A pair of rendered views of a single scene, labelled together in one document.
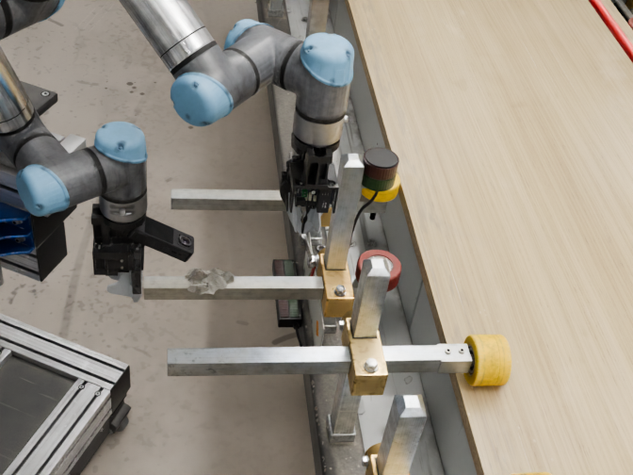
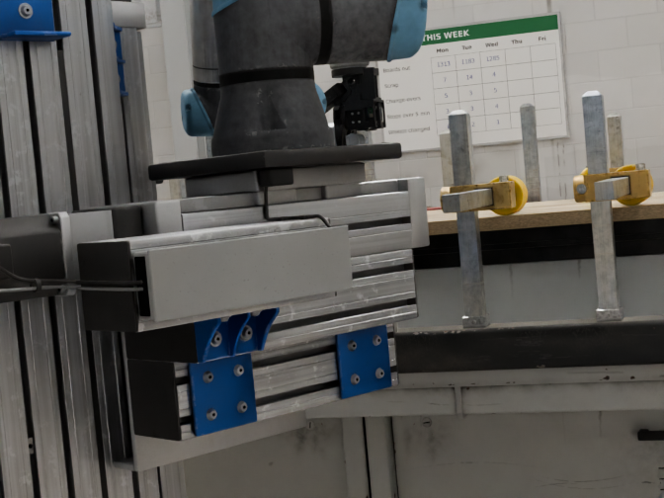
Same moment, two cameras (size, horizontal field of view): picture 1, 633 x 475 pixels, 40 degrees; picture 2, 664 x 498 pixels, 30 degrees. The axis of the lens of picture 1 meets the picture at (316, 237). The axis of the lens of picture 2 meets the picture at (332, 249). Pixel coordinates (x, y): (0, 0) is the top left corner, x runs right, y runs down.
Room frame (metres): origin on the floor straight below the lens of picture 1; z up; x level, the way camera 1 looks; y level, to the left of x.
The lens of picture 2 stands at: (-0.07, 2.06, 1.00)
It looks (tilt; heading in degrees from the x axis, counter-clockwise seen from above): 3 degrees down; 301
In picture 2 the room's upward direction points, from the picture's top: 5 degrees counter-clockwise
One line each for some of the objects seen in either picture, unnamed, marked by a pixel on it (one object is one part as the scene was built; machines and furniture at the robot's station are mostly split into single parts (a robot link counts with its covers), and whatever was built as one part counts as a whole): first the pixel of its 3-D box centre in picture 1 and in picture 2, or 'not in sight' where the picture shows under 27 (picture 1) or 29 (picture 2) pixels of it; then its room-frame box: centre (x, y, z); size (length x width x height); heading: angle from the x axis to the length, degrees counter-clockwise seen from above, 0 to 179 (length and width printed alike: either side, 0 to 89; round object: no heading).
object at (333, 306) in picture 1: (335, 281); not in sight; (1.14, -0.05, 0.85); 0.13 x 0.06 x 0.05; 12
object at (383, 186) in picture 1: (378, 175); not in sight; (1.17, -0.09, 1.08); 0.06 x 0.06 x 0.02
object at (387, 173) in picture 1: (380, 163); not in sight; (1.17, -0.09, 1.10); 0.06 x 0.06 x 0.02
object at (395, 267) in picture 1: (375, 285); not in sight; (1.14, -0.12, 0.85); 0.08 x 0.08 x 0.11
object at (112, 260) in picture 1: (120, 237); not in sight; (1.04, 0.32, 0.97); 0.09 x 0.08 x 0.12; 102
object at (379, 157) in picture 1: (370, 206); not in sight; (1.17, -0.09, 1.01); 0.06 x 0.06 x 0.22; 12
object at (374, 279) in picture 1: (353, 368); (468, 236); (0.92, -0.09, 0.87); 0.03 x 0.03 x 0.48; 12
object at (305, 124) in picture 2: not in sight; (270, 113); (0.77, 0.78, 1.09); 0.15 x 0.15 x 0.10
